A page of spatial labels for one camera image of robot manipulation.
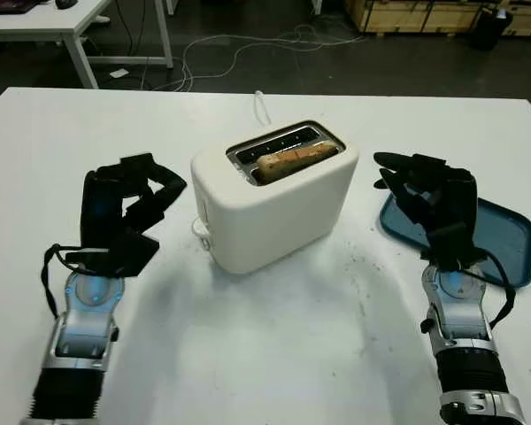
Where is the slice of bread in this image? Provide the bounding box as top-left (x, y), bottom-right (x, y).
top-left (252, 140), bottom-right (339, 186)

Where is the white toaster lever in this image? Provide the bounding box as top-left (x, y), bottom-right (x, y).
top-left (190, 216), bottom-right (212, 238)

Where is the white office desk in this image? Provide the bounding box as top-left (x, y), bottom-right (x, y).
top-left (0, 0), bottom-right (174, 89)

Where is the white floor cable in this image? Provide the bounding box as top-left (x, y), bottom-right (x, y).
top-left (179, 22), bottom-right (366, 92)

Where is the cream white toaster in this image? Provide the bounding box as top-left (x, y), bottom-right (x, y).
top-left (190, 119), bottom-right (361, 274)

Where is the blue plastic tray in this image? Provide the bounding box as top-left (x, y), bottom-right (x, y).
top-left (379, 193), bottom-right (531, 289)

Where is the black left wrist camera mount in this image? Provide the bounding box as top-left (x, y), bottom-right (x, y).
top-left (108, 229), bottom-right (161, 279)

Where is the white toaster power cord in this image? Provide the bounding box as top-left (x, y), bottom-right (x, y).
top-left (252, 89), bottom-right (273, 127)

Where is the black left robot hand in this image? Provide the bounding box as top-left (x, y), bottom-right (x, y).
top-left (76, 152), bottom-right (189, 267)

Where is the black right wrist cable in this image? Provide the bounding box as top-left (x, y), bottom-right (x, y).
top-left (459, 247), bottom-right (517, 331)

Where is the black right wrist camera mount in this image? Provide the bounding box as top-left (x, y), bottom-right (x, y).
top-left (419, 223), bottom-right (486, 271)

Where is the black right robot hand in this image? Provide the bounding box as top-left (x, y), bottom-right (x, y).
top-left (373, 151), bottom-right (479, 236)

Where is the black floor cable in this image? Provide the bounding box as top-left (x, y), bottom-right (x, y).
top-left (114, 0), bottom-right (160, 89)

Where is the black trash bin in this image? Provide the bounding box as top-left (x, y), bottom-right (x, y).
top-left (471, 6), bottom-right (514, 50)

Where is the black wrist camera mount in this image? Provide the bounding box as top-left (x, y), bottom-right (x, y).
top-left (419, 223), bottom-right (486, 271)
top-left (108, 229), bottom-right (161, 279)

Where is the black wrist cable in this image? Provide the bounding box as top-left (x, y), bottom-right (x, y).
top-left (459, 247), bottom-right (517, 331)
top-left (42, 243), bottom-right (116, 318)

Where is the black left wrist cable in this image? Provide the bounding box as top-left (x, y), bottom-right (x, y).
top-left (42, 243), bottom-right (116, 318)

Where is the wooden crate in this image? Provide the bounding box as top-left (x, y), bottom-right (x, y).
top-left (344, 0), bottom-right (531, 35)

